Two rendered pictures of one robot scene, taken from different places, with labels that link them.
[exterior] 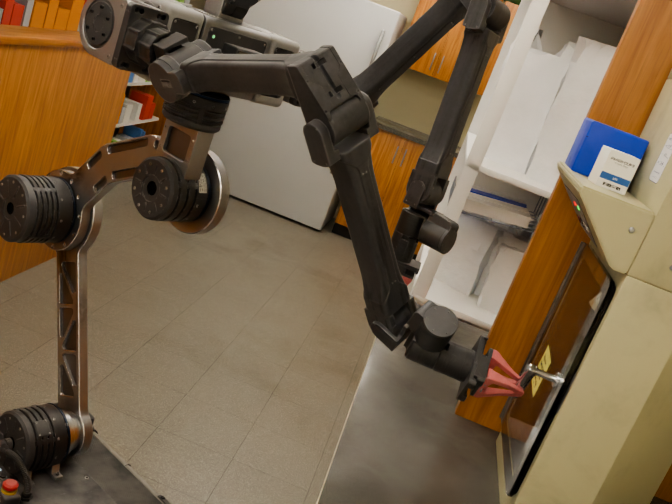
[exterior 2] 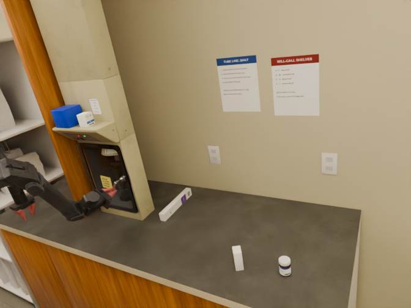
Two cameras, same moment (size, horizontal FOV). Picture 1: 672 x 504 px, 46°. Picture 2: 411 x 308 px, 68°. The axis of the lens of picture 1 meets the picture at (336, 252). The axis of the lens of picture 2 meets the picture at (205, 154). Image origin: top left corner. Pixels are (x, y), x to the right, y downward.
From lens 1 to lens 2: 0.72 m
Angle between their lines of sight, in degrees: 59
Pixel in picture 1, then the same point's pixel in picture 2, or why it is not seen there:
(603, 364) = (131, 164)
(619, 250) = (114, 137)
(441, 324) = (94, 197)
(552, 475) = (140, 197)
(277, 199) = not seen: outside the picture
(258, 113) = not seen: outside the picture
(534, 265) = (66, 161)
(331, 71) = (16, 165)
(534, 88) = not seen: outside the picture
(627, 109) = (51, 98)
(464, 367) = (103, 200)
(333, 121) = (35, 178)
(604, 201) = (103, 129)
